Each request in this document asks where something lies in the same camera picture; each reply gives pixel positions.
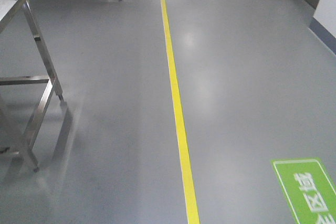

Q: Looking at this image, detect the stainless steel table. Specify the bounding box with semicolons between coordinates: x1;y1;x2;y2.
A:
1;0;64;172

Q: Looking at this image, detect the green floor sign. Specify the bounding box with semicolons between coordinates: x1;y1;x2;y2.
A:
272;157;335;224

